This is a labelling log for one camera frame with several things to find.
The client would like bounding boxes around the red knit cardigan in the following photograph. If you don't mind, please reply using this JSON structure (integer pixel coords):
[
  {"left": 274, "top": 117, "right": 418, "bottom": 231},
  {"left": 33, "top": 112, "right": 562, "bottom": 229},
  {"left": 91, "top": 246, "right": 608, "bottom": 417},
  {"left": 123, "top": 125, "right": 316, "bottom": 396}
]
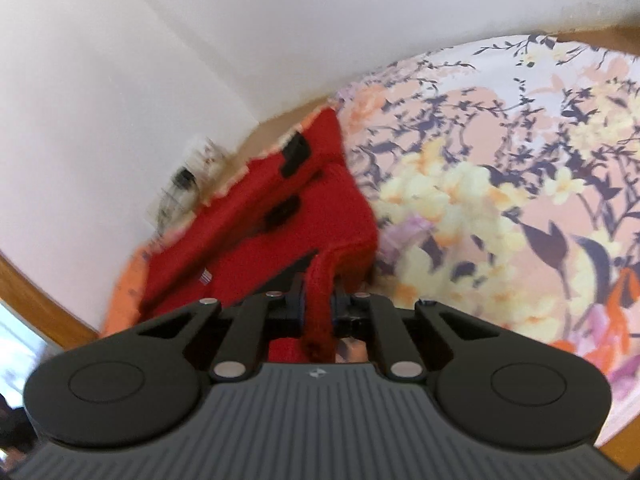
[{"left": 139, "top": 107, "right": 378, "bottom": 362}]

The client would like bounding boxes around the black power adapter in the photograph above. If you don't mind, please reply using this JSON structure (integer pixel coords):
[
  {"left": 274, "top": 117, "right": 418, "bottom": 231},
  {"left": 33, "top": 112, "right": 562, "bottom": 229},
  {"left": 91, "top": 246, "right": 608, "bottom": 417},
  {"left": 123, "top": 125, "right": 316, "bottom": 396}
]
[{"left": 171, "top": 167, "right": 198, "bottom": 191}]

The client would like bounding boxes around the floral orange bed sheet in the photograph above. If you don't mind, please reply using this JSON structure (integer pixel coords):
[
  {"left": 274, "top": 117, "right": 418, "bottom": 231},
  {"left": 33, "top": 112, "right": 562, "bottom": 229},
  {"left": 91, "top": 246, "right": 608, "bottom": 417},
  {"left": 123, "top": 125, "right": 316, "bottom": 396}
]
[{"left": 98, "top": 32, "right": 640, "bottom": 446}]

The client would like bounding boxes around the white wall socket strip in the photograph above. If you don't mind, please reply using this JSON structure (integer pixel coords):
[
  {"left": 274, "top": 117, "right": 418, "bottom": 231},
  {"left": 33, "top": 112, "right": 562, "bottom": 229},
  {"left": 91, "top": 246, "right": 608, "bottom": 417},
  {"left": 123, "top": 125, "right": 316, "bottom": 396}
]
[{"left": 145, "top": 136, "right": 232, "bottom": 237}]

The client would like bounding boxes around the wooden bed frame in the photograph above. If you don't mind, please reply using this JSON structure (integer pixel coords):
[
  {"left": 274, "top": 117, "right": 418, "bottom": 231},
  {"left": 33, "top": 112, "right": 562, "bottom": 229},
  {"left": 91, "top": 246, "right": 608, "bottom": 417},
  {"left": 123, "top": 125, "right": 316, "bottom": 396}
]
[{"left": 1, "top": 255, "right": 98, "bottom": 350}]

